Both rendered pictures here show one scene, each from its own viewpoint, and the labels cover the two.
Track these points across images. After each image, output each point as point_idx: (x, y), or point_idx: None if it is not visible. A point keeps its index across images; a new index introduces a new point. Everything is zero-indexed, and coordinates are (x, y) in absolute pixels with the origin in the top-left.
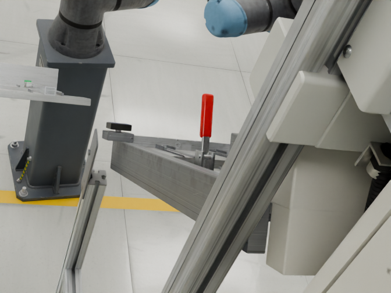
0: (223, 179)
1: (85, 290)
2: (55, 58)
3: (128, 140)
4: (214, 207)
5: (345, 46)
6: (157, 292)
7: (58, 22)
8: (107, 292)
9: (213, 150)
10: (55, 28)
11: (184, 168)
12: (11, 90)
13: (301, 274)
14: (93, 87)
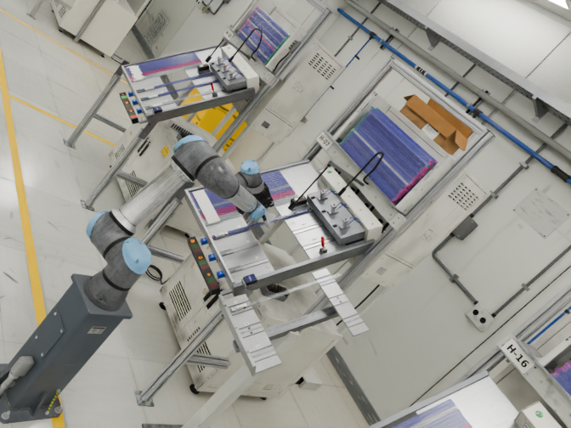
0: (384, 244)
1: (119, 380)
2: (127, 311)
3: None
4: (381, 249)
5: None
6: (110, 343)
7: (122, 295)
8: (117, 369)
9: (230, 252)
10: (121, 299)
11: (335, 255)
12: (334, 287)
13: None
14: None
